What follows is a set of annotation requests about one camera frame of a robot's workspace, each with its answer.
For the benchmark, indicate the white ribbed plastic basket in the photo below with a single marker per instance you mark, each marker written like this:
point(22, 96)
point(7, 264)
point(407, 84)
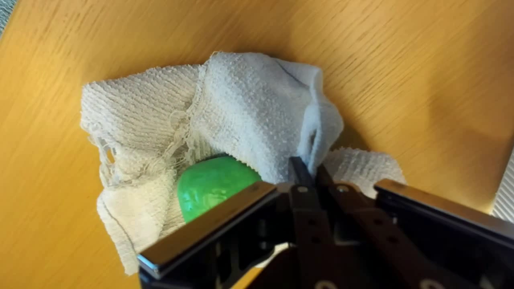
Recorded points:
point(507, 194)

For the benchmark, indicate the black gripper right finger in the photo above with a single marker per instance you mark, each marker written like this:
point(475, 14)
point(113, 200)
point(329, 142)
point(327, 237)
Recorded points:
point(407, 242)

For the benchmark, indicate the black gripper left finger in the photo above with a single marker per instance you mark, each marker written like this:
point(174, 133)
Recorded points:
point(247, 235)

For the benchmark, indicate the beige towel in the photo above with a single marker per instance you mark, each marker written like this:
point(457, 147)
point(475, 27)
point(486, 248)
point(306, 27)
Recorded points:
point(247, 107)

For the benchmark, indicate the green apple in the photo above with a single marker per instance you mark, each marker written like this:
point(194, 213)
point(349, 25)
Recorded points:
point(211, 186)

